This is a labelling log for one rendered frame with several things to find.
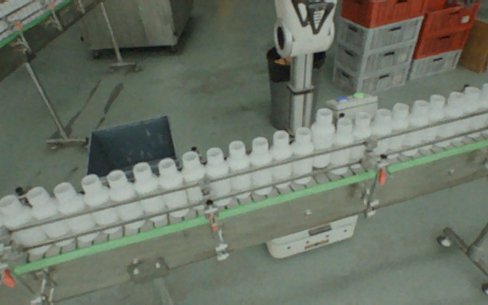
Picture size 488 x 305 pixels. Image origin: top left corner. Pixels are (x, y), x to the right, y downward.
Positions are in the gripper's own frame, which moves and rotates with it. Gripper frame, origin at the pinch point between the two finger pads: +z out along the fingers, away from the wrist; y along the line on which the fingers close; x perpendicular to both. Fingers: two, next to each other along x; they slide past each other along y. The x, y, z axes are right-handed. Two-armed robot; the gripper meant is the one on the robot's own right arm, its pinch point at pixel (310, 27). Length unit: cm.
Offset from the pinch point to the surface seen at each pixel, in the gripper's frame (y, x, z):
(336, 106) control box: 1.6, 9.8, 24.6
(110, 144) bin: -44, -65, 49
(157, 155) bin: -44, -48, 60
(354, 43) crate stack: -168, 135, 87
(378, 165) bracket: 26.2, 7.6, 27.9
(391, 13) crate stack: -156, 158, 61
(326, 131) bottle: 17.1, -2.8, 20.4
